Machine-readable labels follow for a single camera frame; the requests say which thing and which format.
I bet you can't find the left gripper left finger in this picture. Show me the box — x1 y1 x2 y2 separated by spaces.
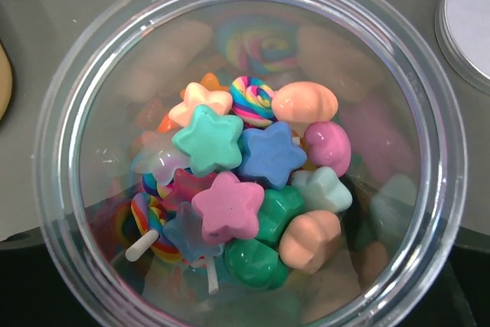
1 228 98 327

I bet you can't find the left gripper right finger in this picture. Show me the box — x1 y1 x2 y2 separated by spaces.
435 227 489 327

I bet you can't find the clear round jar lid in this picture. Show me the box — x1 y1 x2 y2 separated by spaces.
435 0 489 95

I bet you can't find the clear plastic jar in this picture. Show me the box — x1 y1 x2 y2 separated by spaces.
34 0 467 326

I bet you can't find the yellow tray of popsicle candies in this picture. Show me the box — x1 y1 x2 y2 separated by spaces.
0 46 13 119

